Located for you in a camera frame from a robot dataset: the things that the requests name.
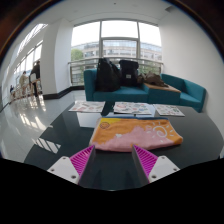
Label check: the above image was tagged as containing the teal sofa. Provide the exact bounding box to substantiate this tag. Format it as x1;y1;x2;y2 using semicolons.
83;68;207;113

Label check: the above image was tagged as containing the black soft bag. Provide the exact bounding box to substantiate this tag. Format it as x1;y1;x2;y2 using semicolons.
95;57;122;93

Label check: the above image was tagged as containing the person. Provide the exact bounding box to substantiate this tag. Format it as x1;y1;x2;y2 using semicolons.
29;60;43;98
18;70;30;98

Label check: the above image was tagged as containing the brown crumpled jacket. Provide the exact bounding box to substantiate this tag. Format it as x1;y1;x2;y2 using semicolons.
137;71;169;88

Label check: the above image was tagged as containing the metal window railing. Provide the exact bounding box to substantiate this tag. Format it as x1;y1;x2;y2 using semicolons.
68;56;164;86

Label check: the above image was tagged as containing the wooden sofa table top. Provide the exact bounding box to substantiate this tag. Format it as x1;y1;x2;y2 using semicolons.
143;82;182;94

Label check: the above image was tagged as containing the sticker sheet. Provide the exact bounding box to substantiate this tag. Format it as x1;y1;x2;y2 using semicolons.
153;103;186;118
113;101;153;116
68;100;106;114

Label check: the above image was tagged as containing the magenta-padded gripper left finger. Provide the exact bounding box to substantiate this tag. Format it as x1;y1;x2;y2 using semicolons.
47;144;101;190

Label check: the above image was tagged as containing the orange pink yellow cartoon towel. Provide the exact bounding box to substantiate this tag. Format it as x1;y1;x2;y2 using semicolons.
89;116;184;153

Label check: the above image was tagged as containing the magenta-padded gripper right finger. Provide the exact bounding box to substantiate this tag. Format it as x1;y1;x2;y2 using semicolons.
131;143;181;188

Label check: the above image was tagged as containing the black backpack with label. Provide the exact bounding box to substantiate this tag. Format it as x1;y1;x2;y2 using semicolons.
118;59;140;88

